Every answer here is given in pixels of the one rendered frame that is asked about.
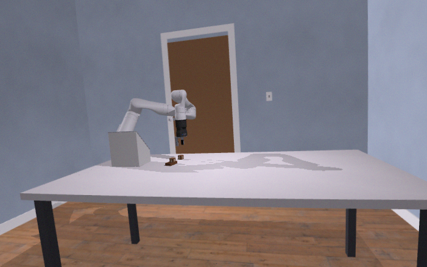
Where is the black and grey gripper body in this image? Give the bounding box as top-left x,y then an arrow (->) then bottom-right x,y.
169,112 -> 188,137

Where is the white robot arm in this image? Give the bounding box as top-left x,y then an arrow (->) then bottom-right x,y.
117,90 -> 196,132

